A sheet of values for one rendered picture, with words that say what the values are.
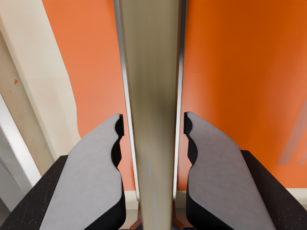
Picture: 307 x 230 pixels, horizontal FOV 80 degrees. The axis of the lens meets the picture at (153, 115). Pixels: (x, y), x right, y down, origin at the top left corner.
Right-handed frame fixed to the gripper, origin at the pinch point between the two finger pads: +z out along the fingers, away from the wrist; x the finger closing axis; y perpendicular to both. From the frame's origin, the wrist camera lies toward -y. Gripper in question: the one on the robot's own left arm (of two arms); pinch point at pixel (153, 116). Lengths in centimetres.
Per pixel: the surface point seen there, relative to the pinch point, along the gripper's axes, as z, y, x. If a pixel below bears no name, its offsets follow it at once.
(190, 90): 9.4, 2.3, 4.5
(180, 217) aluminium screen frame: 7.6, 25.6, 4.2
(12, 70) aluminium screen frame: 8.7, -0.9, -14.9
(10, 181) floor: 105, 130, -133
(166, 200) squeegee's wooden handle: -1.1, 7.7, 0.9
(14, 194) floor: 105, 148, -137
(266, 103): 9.4, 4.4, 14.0
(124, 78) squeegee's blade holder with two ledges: 5.4, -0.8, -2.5
